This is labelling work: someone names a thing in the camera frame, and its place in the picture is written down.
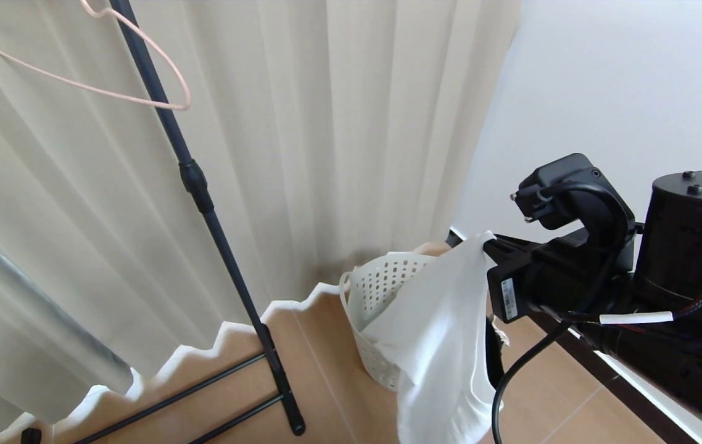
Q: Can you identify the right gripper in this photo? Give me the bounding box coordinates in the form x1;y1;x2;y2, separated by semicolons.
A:
484;234;637;324

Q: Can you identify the white garment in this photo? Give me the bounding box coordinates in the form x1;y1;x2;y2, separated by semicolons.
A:
360;231;503;444

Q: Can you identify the white laundry basket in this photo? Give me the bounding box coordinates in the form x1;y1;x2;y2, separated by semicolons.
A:
339;250;450;392

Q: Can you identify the black clothes rack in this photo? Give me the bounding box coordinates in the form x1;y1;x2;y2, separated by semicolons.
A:
21;0;307;444

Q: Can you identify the pink clothes hanger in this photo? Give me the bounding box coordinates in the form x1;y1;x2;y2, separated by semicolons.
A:
0;0;192;112

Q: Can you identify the beige curtain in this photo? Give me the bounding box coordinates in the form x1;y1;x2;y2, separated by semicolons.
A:
0;0;521;435

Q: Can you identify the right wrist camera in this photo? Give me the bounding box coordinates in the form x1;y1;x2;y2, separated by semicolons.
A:
510;153;637;260

